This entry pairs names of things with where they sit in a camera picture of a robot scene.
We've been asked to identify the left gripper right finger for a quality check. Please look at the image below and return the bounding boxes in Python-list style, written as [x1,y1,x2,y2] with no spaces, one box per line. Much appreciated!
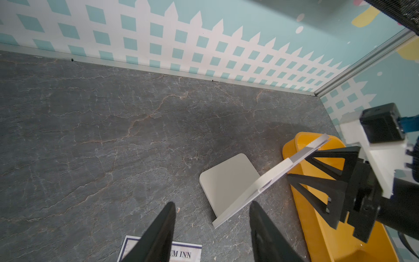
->
[249,201,303,262]

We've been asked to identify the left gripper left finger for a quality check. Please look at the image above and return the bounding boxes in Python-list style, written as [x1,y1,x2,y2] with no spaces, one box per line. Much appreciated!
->
[122,202,176,262]

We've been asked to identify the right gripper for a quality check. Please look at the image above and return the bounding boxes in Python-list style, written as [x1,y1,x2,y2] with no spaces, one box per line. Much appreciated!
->
[288,146,383,243]

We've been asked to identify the yellow-header old menu sheet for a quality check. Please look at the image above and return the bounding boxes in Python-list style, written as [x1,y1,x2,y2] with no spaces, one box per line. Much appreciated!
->
[117,235,203,262]

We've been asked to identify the white acrylic menu holder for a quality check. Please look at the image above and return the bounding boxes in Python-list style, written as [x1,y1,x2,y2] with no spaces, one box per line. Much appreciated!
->
[199,134,330,228]

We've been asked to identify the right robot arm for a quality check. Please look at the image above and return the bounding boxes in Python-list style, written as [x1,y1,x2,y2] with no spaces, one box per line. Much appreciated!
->
[288,146,419,242]

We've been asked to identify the yellow plastic tray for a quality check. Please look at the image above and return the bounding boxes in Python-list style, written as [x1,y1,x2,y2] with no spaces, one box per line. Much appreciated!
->
[282,132,401,262]

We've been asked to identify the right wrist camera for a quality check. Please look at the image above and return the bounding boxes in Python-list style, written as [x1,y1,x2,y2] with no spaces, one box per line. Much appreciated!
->
[339,103,419,199]

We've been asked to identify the black wire mesh basket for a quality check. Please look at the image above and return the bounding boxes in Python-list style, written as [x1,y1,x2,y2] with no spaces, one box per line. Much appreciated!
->
[366,0,419,36]

